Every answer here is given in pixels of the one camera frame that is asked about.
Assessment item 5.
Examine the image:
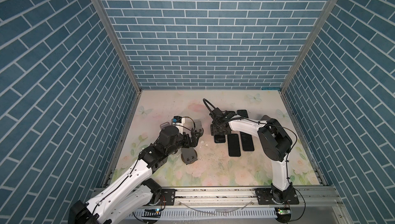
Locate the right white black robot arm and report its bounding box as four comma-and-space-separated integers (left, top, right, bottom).
209, 107, 294, 204

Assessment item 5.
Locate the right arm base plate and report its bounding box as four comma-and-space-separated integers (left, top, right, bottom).
255, 187, 299, 205

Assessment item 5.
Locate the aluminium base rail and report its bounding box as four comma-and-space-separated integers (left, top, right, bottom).
163, 186, 342, 208

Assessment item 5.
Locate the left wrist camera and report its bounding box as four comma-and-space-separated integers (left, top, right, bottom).
171, 116, 185, 127

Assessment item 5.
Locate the black phone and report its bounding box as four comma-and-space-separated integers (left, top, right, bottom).
214, 135, 226, 143
225, 111, 237, 117
237, 110, 249, 118
227, 134, 241, 157

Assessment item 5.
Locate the purple-grey phone stand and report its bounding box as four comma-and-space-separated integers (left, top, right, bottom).
160, 122, 171, 130

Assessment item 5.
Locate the purple-edged phone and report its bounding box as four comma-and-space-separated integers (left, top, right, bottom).
240, 132, 255, 152

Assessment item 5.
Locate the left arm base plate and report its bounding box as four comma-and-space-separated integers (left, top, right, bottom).
147, 189, 176, 206

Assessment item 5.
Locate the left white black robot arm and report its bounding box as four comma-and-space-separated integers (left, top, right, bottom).
68, 125, 204, 224

